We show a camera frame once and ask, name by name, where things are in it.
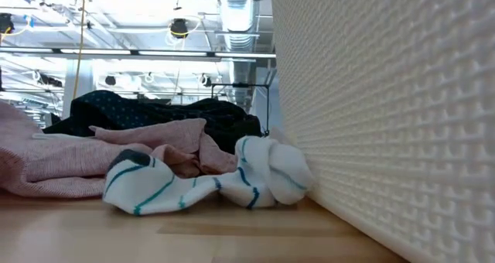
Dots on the white pillar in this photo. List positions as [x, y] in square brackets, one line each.
[77, 85]

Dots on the silver ventilation duct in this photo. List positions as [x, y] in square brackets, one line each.
[237, 15]

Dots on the pink shirt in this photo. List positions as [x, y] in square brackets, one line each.
[58, 166]

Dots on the navy dotted garment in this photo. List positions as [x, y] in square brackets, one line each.
[104, 108]

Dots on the white striped sock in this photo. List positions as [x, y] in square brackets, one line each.
[278, 170]
[143, 185]

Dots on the black background metal frame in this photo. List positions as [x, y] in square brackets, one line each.
[267, 108]

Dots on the white basket with socks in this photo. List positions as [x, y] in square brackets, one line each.
[386, 120]

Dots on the black ceiling camera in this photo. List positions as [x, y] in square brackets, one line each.
[4, 23]
[179, 27]

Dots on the long ceiling light bar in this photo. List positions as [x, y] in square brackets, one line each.
[96, 52]

